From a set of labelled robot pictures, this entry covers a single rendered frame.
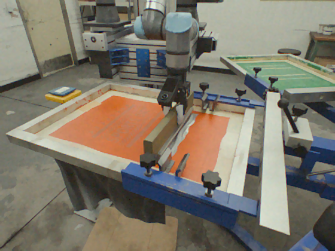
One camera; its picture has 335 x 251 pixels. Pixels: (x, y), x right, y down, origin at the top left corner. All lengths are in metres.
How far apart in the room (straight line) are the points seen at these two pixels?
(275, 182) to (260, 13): 4.03
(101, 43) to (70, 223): 1.26
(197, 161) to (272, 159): 0.21
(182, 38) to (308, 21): 3.91
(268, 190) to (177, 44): 0.45
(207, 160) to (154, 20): 0.50
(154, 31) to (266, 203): 0.61
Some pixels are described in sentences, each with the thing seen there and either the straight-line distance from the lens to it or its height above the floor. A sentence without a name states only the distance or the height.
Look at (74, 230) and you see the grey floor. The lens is 1.76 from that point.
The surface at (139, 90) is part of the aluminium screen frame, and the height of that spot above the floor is 0.98.
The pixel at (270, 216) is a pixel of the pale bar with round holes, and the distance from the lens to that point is 0.48.
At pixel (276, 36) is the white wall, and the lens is 4.47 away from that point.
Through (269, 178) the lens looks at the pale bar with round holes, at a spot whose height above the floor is 1.04.
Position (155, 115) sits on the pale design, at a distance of 0.92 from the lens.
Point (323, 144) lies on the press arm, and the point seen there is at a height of 1.04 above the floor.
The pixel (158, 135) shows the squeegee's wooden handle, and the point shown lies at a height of 1.05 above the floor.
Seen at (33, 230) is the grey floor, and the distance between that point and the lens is 1.88.
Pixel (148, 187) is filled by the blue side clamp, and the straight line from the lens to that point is 0.56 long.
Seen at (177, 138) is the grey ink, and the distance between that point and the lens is 0.76.
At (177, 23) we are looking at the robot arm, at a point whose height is 1.33.
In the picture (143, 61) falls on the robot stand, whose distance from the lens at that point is 1.38.
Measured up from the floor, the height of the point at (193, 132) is 0.95.
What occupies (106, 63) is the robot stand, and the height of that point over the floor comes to 1.04.
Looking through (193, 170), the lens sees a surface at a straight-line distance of 0.65.
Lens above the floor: 1.40
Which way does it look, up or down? 32 degrees down
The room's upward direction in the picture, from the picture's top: straight up
